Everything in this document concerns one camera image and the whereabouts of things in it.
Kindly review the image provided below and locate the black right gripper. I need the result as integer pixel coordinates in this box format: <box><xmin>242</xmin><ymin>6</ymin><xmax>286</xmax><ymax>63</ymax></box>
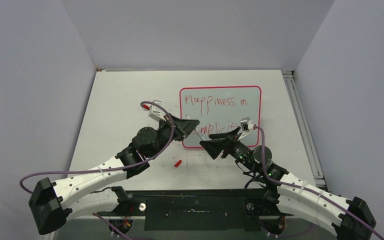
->
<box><xmin>200</xmin><ymin>126</ymin><xmax>259</xmax><ymax>173</ymax></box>

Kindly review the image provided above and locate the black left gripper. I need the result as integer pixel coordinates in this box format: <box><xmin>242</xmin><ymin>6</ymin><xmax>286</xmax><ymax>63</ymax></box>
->
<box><xmin>148</xmin><ymin>113</ymin><xmax>199</xmax><ymax>160</ymax></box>

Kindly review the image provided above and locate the pink framed whiteboard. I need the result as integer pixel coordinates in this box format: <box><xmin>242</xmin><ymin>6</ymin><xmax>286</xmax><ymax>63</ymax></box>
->
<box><xmin>179</xmin><ymin>85</ymin><xmax>262</xmax><ymax>149</ymax></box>

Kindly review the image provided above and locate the red marker cap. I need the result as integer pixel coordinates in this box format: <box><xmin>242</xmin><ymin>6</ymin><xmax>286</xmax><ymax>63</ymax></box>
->
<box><xmin>174</xmin><ymin>159</ymin><xmax>183</xmax><ymax>168</ymax></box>

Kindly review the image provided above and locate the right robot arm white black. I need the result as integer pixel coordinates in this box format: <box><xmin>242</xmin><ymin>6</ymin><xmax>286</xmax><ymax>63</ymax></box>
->
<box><xmin>200</xmin><ymin>127</ymin><xmax>379</xmax><ymax>240</ymax></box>

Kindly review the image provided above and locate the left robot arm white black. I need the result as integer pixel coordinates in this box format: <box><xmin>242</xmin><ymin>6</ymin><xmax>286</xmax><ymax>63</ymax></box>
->
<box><xmin>28</xmin><ymin>114</ymin><xmax>200</xmax><ymax>235</ymax></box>

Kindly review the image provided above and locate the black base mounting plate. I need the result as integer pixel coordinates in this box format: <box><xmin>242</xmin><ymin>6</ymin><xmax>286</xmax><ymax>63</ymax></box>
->
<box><xmin>99</xmin><ymin>187</ymin><xmax>283</xmax><ymax>232</ymax></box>

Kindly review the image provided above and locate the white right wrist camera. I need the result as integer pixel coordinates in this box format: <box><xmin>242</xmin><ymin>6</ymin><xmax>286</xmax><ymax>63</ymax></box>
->
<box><xmin>238</xmin><ymin>117</ymin><xmax>255</xmax><ymax>141</ymax></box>

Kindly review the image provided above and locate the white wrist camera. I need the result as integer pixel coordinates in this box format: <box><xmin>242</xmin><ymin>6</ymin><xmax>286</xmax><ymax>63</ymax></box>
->
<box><xmin>238</xmin><ymin>117</ymin><xmax>255</xmax><ymax>141</ymax></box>
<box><xmin>141</xmin><ymin>100</ymin><xmax>170</xmax><ymax>122</ymax></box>

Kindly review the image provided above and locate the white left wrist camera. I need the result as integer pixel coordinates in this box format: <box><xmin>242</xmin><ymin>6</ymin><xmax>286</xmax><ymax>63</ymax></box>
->
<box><xmin>141</xmin><ymin>100</ymin><xmax>170</xmax><ymax>122</ymax></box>

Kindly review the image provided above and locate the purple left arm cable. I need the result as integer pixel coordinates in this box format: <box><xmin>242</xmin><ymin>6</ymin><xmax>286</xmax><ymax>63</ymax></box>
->
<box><xmin>19</xmin><ymin>100</ymin><xmax>176</xmax><ymax>240</ymax></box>

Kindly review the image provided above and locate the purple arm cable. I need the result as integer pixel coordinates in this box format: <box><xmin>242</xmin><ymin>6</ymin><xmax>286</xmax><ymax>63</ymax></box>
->
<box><xmin>253</xmin><ymin>125</ymin><xmax>384</xmax><ymax>240</ymax></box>
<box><xmin>19</xmin><ymin>100</ymin><xmax>176</xmax><ymax>240</ymax></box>

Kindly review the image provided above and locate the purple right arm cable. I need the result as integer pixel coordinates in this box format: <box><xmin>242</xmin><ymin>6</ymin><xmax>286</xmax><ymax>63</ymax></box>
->
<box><xmin>253</xmin><ymin>125</ymin><xmax>384</xmax><ymax>240</ymax></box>

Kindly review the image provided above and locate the aluminium right side rail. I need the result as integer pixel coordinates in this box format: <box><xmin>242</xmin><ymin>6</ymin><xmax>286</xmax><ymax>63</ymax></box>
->
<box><xmin>281</xmin><ymin>70</ymin><xmax>327</xmax><ymax>188</ymax></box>

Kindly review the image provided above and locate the aluminium front frame rail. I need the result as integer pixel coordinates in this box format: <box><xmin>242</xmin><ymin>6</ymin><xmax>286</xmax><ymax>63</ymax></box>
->
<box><xmin>47</xmin><ymin>194</ymin><xmax>348</xmax><ymax>220</ymax></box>

